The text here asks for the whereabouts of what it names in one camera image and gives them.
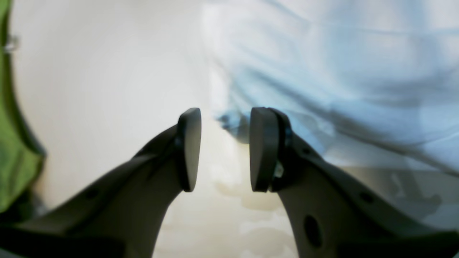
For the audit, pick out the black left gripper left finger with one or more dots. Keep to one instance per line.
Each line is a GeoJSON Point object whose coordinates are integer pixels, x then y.
{"type": "Point", "coordinates": [120, 214]}

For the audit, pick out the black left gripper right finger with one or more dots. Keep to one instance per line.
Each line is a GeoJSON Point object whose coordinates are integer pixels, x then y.
{"type": "Point", "coordinates": [332, 214]}

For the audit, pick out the white t-shirt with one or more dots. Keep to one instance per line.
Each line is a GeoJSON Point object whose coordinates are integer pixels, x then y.
{"type": "Point", "coordinates": [367, 83]}

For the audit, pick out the green cloth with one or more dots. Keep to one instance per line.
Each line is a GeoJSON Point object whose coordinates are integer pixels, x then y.
{"type": "Point", "coordinates": [22, 156]}

